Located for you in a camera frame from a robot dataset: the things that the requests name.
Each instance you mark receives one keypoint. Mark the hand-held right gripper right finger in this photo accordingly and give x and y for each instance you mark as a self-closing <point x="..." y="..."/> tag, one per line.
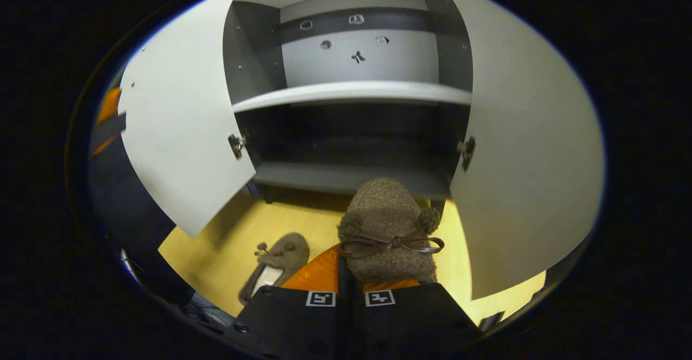
<point x="411" y="322"/>

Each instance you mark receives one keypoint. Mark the black backdrop cloth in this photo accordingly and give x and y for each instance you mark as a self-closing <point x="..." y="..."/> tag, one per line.
<point x="130" y="214"/>

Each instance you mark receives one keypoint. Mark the white cabinet door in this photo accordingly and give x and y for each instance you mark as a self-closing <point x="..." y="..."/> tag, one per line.
<point x="184" y="133"/>
<point x="530" y="160"/>

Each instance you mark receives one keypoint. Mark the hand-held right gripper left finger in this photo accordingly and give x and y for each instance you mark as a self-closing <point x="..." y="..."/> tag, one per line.
<point x="292" y="322"/>

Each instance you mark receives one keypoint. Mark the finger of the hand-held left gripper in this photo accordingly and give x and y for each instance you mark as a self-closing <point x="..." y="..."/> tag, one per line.
<point x="110" y="105"/>
<point x="102" y="145"/>

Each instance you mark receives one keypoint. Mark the brown fuzzy shoe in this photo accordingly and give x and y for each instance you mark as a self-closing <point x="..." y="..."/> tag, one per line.
<point x="284" y="257"/>
<point x="386" y="208"/>

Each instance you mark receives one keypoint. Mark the metal door hinge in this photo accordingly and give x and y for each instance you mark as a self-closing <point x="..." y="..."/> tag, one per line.
<point x="467" y="152"/>
<point x="236" y="146"/>

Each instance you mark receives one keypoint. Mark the white shoe cabinet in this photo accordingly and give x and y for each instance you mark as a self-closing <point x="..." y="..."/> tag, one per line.
<point x="357" y="92"/>

